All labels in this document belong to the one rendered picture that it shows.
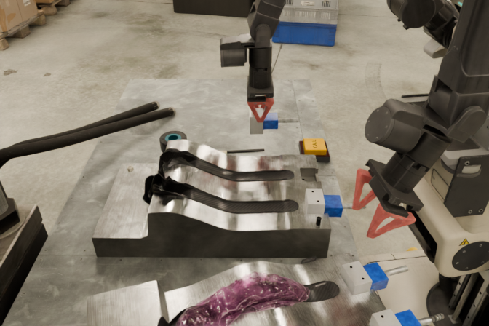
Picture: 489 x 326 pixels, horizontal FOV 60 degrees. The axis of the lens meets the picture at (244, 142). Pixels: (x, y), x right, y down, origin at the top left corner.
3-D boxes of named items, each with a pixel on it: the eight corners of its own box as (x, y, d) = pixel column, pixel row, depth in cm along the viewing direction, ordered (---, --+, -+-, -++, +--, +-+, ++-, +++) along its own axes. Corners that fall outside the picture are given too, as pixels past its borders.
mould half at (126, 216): (311, 181, 113) (316, 140, 106) (327, 258, 92) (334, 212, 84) (125, 180, 114) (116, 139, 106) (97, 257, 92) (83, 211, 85)
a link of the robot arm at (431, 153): (463, 142, 64) (443, 122, 68) (429, 128, 61) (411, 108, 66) (434, 176, 67) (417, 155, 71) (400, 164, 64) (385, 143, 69)
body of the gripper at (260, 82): (247, 100, 105) (247, 72, 101) (247, 81, 113) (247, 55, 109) (273, 99, 105) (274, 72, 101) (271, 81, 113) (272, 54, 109)
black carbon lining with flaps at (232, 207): (292, 175, 105) (295, 143, 99) (299, 222, 91) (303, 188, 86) (152, 175, 105) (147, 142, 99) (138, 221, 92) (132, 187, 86)
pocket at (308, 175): (316, 180, 106) (318, 167, 104) (319, 193, 101) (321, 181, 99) (298, 179, 106) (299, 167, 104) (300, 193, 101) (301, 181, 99)
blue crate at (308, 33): (335, 33, 437) (338, 11, 424) (334, 47, 403) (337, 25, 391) (276, 28, 447) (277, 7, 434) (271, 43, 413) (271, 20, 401)
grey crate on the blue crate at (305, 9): (338, 12, 425) (340, -3, 416) (337, 25, 391) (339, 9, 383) (277, 9, 435) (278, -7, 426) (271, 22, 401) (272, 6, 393)
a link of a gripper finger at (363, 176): (349, 225, 72) (381, 184, 68) (335, 196, 78) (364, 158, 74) (380, 233, 75) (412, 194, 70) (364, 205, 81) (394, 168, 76)
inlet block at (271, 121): (296, 124, 118) (297, 106, 115) (298, 133, 114) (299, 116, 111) (249, 124, 118) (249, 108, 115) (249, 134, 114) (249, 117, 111)
